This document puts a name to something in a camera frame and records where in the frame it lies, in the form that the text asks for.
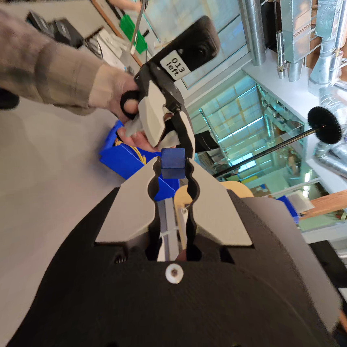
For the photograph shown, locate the cluster of silver pipes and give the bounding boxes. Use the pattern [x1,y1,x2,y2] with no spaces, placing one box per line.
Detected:
[308,0,347,177]

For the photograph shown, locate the cardboard boxes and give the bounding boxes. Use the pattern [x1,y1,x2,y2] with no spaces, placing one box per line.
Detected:
[250,184,271,197]

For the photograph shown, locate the blue storage bin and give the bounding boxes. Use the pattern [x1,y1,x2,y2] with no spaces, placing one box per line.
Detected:
[277,195,299,223]
[99,121,180,201]

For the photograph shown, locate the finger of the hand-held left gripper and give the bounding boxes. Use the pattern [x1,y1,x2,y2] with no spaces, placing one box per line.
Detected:
[138,81,167,147]
[171,110,196,160]

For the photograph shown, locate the person's left hand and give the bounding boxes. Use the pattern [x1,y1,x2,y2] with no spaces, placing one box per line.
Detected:
[89,65,177,153]

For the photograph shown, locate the yellow cable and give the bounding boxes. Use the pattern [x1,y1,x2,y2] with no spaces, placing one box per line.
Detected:
[115,140,147,165]

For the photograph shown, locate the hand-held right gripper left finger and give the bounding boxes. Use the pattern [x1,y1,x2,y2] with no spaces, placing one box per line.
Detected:
[95,157,164,261]

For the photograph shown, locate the black floor lamp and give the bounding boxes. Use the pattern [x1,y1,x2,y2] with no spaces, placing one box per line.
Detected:
[214,106,342,178]

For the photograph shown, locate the silver rectangular air duct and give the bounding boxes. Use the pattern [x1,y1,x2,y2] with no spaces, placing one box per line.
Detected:
[276,0,319,82]

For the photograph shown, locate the silver spiral duct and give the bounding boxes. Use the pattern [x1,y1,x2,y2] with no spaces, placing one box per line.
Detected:
[245,0,267,66]

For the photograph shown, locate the black angular panel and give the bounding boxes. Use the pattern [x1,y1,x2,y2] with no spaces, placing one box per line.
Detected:
[195,131,219,153]

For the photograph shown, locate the grey and wooden curved board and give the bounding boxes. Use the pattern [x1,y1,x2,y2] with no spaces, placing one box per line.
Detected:
[173,181,342,334]

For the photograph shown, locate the white board stand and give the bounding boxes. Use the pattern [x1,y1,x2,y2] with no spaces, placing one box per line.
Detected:
[159,205,191,250]

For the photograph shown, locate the wood-edged grey table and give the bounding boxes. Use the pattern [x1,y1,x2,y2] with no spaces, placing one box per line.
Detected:
[91,0,144,67]

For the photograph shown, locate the thin curved board on stand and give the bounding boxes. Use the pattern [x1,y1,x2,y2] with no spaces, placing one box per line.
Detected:
[130,0,149,55]

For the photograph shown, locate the blue cube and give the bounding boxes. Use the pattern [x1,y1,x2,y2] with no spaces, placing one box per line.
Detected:
[161,148,186,179]

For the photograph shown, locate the green storage bin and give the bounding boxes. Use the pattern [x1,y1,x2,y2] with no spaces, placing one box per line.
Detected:
[120,14,148,54]

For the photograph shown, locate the person's left forearm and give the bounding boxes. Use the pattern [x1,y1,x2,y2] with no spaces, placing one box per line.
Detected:
[0,8,109,115]

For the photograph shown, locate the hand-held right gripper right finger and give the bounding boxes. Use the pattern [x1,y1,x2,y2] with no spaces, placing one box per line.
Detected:
[186,158,254,261]

